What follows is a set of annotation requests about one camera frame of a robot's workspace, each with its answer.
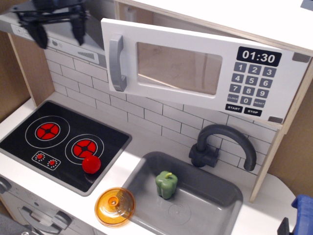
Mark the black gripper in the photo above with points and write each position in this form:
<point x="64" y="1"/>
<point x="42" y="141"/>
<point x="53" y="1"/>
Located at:
<point x="34" y="13"/>

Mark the white toy microwave door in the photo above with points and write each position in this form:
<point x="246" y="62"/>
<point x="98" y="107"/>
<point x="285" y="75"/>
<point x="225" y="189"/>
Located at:
<point x="203" y="70"/>

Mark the grey toy range hood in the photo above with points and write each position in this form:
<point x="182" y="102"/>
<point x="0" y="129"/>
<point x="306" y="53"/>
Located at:
<point x="60" y="37"/>

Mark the black toy stove top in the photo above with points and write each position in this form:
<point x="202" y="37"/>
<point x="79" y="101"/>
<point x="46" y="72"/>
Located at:
<point x="54" y="140"/>

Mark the red toy tomato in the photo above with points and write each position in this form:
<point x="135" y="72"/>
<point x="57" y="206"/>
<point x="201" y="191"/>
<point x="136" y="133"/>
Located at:
<point x="91" y="164"/>

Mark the orange transparent pot lid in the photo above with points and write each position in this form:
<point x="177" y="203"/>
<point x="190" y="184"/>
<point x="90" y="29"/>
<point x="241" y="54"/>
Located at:
<point x="115" y="207"/>

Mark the green toy bell pepper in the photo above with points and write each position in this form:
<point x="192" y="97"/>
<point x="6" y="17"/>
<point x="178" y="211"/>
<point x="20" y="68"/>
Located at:
<point x="166" y="183"/>

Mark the grey toy oven front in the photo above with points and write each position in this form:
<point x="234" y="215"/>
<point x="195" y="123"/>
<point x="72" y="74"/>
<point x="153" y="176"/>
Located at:
<point x="43" y="217"/>

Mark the grey toy sink basin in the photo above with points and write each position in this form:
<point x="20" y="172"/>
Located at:
<point x="203" y="204"/>

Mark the blue plastic object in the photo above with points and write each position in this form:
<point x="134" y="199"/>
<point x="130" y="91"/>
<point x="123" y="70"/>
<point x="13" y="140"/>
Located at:
<point x="304" y="221"/>

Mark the black object at bottom edge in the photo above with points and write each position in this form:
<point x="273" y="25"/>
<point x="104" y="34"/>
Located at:
<point x="284" y="228"/>

